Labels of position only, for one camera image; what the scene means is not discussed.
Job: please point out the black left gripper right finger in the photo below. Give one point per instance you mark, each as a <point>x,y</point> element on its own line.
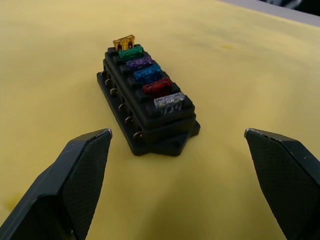
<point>285,180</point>

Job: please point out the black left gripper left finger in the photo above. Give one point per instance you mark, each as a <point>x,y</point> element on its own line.
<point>70,180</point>

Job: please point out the black fuse box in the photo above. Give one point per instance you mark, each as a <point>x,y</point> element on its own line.
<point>150,120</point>

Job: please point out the clear white blade fuse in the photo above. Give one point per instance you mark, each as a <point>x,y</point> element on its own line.
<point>169,103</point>

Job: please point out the red blade fuse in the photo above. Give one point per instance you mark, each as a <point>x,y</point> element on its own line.
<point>156,88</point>

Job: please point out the blue blade fuse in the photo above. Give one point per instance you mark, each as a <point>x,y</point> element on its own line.
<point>146,74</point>

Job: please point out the purple blade fuse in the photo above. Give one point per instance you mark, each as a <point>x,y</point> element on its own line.
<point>139,63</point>

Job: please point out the green blade fuse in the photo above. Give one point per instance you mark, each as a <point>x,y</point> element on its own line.
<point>130,53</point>

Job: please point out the orange blade fuse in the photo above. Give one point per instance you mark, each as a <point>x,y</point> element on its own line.
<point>124,43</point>

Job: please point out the yellow table cloth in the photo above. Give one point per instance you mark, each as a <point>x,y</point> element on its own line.
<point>200,75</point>

